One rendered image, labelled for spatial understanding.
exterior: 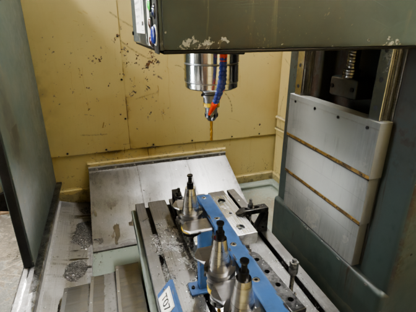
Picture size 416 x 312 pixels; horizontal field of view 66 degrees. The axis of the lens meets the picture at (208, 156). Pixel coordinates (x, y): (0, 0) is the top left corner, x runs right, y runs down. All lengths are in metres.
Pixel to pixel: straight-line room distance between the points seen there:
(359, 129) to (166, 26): 0.70
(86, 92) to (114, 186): 0.56
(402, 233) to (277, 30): 0.72
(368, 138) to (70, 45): 1.51
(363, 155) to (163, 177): 1.27
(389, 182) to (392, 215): 0.10
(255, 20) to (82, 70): 1.40
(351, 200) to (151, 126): 1.28
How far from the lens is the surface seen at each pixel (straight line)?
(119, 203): 1.90
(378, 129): 1.04
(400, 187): 1.08
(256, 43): 0.66
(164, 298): 1.02
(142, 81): 1.96
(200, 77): 0.90
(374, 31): 0.82
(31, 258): 1.46
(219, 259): 0.64
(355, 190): 1.15
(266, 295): 0.62
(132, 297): 1.31
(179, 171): 2.06
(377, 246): 1.20
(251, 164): 2.33
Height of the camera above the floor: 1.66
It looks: 22 degrees down
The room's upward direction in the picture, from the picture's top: straight up
